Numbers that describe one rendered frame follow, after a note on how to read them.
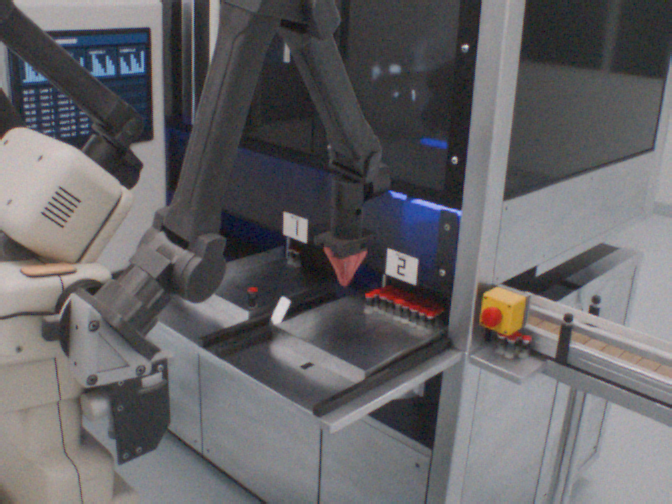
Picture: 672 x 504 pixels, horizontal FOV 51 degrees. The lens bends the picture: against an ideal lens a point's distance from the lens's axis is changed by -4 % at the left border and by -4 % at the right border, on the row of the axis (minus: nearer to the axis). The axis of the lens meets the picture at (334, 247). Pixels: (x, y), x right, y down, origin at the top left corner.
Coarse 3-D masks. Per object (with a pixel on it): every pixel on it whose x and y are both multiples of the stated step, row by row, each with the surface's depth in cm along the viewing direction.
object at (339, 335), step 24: (312, 312) 161; (336, 312) 168; (360, 312) 169; (288, 336) 150; (312, 336) 156; (336, 336) 157; (360, 336) 157; (384, 336) 158; (408, 336) 158; (432, 336) 152; (336, 360) 142; (360, 360) 147; (384, 360) 141
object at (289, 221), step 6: (288, 216) 182; (294, 216) 180; (288, 222) 182; (294, 222) 181; (300, 222) 179; (306, 222) 178; (288, 228) 183; (294, 228) 181; (300, 228) 180; (306, 228) 178; (288, 234) 183; (294, 234) 182; (300, 234) 180; (306, 234) 179; (306, 240) 179
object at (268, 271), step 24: (240, 264) 188; (264, 264) 194; (288, 264) 195; (240, 288) 178; (264, 288) 179; (288, 288) 180; (312, 288) 172; (336, 288) 179; (240, 312) 161; (264, 312) 162
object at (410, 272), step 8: (392, 256) 161; (400, 256) 159; (408, 256) 157; (392, 264) 161; (400, 264) 159; (408, 264) 158; (416, 264) 156; (392, 272) 162; (400, 272) 160; (408, 272) 158; (416, 272) 157; (408, 280) 159
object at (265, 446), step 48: (576, 288) 189; (624, 288) 217; (624, 336) 229; (192, 384) 234; (240, 384) 215; (480, 384) 161; (528, 384) 182; (192, 432) 242; (240, 432) 221; (288, 432) 203; (336, 432) 188; (384, 432) 175; (480, 432) 168; (528, 432) 192; (240, 480) 228; (288, 480) 209; (336, 480) 193; (384, 480) 179; (480, 480) 177; (528, 480) 203
